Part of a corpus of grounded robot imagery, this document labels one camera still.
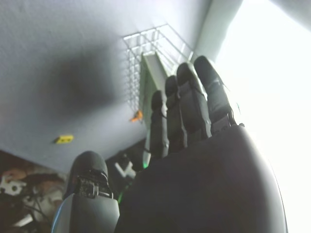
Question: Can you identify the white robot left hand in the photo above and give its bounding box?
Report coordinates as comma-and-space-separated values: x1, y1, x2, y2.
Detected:
51, 55, 289, 233

